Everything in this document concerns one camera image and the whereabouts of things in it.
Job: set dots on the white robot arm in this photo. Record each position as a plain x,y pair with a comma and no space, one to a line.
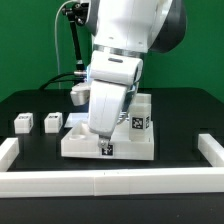
125,30

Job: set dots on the white U-shaped obstacle fence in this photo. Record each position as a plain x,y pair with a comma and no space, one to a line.
113,182

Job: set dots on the white square table top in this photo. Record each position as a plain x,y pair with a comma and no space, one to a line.
81,143

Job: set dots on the white marker sheet with tags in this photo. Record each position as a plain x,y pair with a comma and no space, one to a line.
73,118

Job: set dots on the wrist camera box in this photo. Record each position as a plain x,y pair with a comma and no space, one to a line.
80,94

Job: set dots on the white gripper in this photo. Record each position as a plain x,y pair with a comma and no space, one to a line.
106,101

